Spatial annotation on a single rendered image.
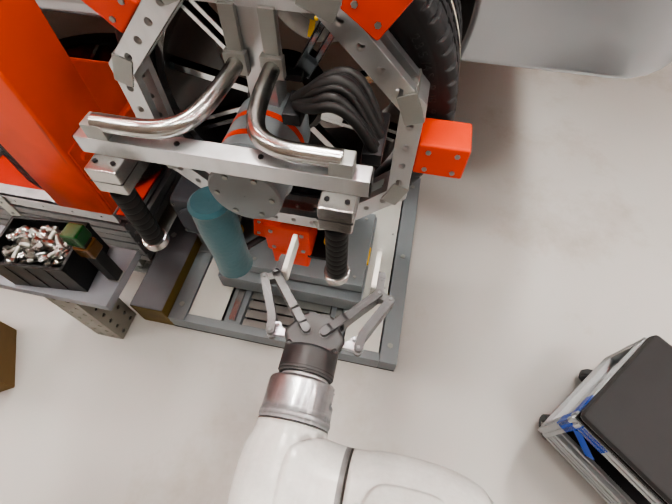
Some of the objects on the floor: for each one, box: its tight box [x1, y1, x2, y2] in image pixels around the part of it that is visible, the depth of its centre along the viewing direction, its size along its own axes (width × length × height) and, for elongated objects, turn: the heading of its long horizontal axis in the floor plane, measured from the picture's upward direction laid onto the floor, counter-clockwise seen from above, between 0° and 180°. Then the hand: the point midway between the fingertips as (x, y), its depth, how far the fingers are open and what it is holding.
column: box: [45, 297, 136, 339], centre depth 126 cm, size 10×10×42 cm
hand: (336, 252), depth 63 cm, fingers open, 13 cm apart
